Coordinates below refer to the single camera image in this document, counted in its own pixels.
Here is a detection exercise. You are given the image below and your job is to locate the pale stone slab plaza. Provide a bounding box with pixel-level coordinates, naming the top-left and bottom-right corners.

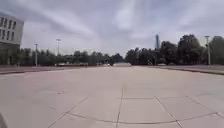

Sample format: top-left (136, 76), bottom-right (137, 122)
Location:
top-left (0, 65), bottom-right (224, 128)

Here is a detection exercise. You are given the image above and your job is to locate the large white multistorey building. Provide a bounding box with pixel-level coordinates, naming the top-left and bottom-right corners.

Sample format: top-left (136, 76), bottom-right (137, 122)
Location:
top-left (0, 13), bottom-right (25, 54)

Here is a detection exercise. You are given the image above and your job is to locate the tall slim tower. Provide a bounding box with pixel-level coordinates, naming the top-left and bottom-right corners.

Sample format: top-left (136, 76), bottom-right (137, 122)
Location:
top-left (154, 33), bottom-right (160, 51)

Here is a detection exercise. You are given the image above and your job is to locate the row of dark trees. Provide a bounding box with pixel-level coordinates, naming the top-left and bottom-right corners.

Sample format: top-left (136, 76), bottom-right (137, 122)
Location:
top-left (0, 33), bottom-right (224, 67)

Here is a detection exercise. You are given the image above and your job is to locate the raised stone kerb strip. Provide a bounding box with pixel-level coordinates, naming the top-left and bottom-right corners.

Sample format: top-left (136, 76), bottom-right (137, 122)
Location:
top-left (0, 65), bottom-right (81, 75)
top-left (146, 64), bottom-right (224, 76)

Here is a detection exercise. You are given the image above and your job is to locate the street lamp pole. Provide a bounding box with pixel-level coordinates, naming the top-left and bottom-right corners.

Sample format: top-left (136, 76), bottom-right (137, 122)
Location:
top-left (204, 35), bottom-right (212, 67)
top-left (55, 38), bottom-right (63, 57)
top-left (33, 43), bottom-right (39, 67)

